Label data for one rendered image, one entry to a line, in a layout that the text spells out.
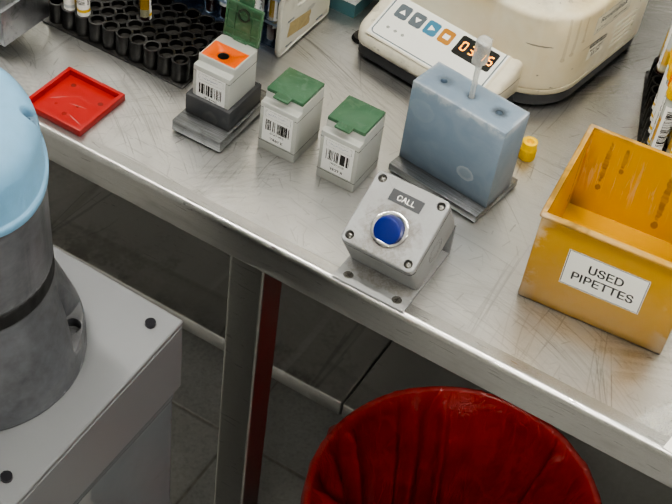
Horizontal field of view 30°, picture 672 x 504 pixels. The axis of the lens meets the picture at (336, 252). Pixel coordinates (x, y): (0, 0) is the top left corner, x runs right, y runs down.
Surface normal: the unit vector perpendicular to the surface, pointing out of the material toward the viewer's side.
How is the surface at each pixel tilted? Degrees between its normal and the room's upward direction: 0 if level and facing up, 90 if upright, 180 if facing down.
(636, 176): 90
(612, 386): 0
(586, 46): 90
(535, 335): 0
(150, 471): 90
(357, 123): 0
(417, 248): 30
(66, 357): 74
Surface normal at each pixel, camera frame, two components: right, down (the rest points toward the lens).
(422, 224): -0.17, -0.30
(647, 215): -0.44, 0.61
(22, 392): 0.60, 0.43
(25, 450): 0.11, -0.65
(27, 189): 0.92, 0.33
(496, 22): -0.64, 0.51
